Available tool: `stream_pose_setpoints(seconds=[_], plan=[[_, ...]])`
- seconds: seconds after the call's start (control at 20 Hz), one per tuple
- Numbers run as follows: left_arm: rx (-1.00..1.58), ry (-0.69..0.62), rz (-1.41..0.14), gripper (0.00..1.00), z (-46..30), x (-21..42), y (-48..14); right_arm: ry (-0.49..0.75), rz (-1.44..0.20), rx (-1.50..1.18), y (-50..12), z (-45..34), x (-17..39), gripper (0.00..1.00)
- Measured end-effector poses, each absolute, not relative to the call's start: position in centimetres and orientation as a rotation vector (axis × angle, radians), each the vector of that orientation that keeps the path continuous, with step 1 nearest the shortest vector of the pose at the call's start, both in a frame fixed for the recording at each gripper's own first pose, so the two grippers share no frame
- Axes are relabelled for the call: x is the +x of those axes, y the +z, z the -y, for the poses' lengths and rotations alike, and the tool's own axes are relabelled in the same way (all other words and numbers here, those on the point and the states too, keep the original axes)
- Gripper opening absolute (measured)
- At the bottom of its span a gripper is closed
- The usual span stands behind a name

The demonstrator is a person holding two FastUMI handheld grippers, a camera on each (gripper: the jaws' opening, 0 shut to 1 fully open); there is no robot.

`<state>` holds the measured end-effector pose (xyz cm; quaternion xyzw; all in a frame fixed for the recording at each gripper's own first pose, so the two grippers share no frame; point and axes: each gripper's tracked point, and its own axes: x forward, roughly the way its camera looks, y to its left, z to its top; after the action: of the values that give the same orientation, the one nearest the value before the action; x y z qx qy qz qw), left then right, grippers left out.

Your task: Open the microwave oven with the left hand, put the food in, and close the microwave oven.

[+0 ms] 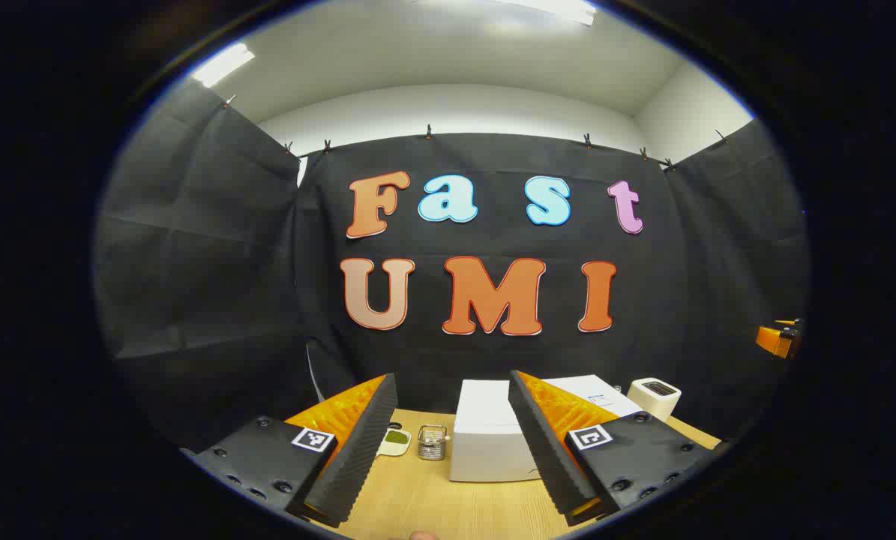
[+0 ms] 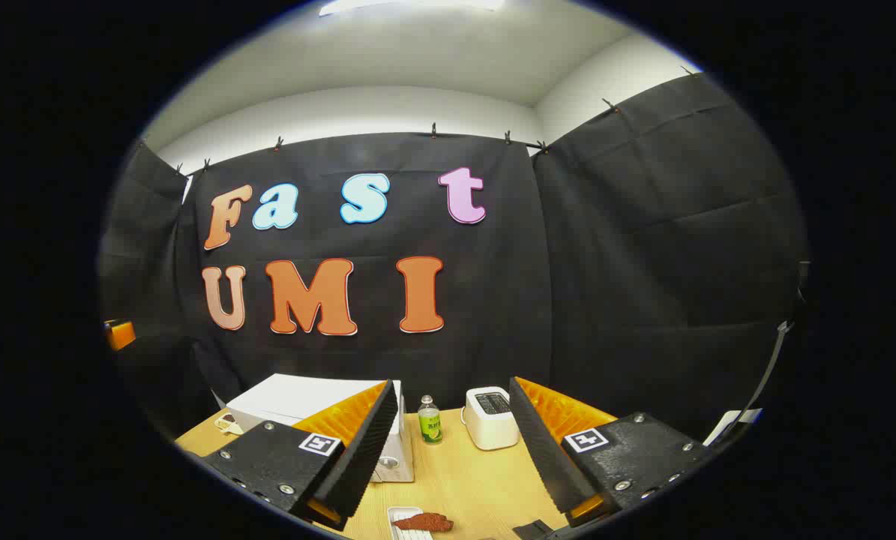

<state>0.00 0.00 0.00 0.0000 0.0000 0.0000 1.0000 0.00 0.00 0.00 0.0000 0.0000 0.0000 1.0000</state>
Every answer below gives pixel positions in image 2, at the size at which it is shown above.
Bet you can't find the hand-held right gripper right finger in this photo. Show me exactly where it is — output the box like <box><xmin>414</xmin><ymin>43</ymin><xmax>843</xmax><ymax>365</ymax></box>
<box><xmin>509</xmin><ymin>376</ymin><xmax>711</xmax><ymax>527</ymax></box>

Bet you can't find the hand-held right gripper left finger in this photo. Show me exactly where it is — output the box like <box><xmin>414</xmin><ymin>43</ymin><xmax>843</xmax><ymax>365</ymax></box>
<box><xmin>200</xmin><ymin>379</ymin><xmax>402</xmax><ymax>532</ymax></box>

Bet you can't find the white microwave oven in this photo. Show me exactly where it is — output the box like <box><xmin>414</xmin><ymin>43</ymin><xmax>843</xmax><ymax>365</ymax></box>
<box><xmin>226</xmin><ymin>373</ymin><xmax>415</xmax><ymax>483</ymax></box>

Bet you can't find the brown meat slice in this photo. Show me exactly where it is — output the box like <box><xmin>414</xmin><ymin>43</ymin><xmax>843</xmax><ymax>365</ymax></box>
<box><xmin>393</xmin><ymin>512</ymin><xmax>454</xmax><ymax>533</ymax></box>

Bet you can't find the white rectangular food tray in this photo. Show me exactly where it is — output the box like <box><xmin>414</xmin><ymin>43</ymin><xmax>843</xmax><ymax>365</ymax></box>
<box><xmin>388</xmin><ymin>506</ymin><xmax>437</xmax><ymax>540</ymax></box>

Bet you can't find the white toaster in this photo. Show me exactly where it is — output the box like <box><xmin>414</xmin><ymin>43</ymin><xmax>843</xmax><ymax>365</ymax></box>
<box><xmin>463</xmin><ymin>386</ymin><xmax>521</xmax><ymax>451</ymax></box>

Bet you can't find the green label glass bottle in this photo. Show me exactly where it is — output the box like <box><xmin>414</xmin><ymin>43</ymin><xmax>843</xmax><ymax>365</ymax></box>
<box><xmin>418</xmin><ymin>395</ymin><xmax>443</xmax><ymax>445</ymax></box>

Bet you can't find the black backdrop cloth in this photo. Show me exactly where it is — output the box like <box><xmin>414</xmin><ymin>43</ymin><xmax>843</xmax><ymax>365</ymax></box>
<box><xmin>97</xmin><ymin>71</ymin><xmax>812</xmax><ymax>451</ymax></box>

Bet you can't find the ceiling light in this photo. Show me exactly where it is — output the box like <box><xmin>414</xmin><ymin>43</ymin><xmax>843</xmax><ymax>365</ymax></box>
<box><xmin>319</xmin><ymin>0</ymin><xmax>507</xmax><ymax>17</ymax></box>

